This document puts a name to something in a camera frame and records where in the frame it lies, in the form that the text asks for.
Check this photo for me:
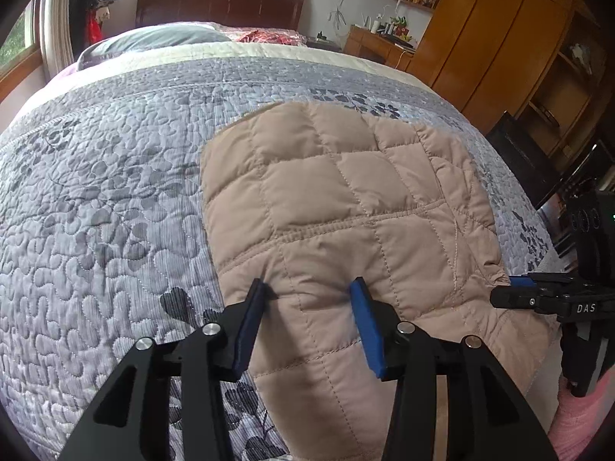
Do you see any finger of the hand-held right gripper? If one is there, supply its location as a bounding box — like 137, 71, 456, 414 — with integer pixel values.
490, 285, 563, 317
509, 273, 584, 293

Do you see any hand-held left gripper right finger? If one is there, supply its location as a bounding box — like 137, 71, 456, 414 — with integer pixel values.
349, 277, 560, 461

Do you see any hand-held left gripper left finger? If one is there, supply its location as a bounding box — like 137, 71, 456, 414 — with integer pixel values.
55, 277, 271, 461

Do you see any beige quilted jacket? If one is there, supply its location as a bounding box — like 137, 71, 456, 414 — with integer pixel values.
199, 101, 563, 461

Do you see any black slatted furniture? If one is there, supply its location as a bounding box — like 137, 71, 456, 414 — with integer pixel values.
538, 139, 615, 270

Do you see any black chair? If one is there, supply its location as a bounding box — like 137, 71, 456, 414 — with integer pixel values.
485, 110, 560, 209

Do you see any grey leaf-print quilted bedspread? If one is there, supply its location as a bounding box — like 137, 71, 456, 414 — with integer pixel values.
0, 41, 565, 461

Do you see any white shelf ornament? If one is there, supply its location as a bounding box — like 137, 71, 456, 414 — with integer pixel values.
569, 41, 594, 75

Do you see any large wooden wardrobe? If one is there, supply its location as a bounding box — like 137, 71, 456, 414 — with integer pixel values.
408, 0, 615, 174

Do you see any wooden desk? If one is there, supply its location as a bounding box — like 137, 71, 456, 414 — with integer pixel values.
343, 24, 416, 70

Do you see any red patterned cloth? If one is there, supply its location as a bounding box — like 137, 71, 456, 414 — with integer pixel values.
235, 29, 299, 44

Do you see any red patterned pillow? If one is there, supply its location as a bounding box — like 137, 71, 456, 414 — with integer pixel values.
206, 22, 308, 49

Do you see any dark nightstand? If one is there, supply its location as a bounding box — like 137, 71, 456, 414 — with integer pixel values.
305, 33, 344, 53

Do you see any grey pillow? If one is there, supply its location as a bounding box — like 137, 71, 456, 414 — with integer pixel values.
77, 24, 231, 70

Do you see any dark wooden headboard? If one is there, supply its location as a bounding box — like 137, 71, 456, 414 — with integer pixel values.
135, 0, 306, 34

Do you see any red hanging garment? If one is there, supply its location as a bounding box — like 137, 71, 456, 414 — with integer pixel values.
85, 10, 104, 44

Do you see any black hanging coat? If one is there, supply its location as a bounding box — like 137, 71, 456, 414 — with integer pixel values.
68, 0, 101, 56

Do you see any pale pleated curtain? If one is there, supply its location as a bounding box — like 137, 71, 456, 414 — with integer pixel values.
41, 0, 73, 65

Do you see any large wooden framed window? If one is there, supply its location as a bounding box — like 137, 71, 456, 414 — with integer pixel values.
0, 0, 53, 104

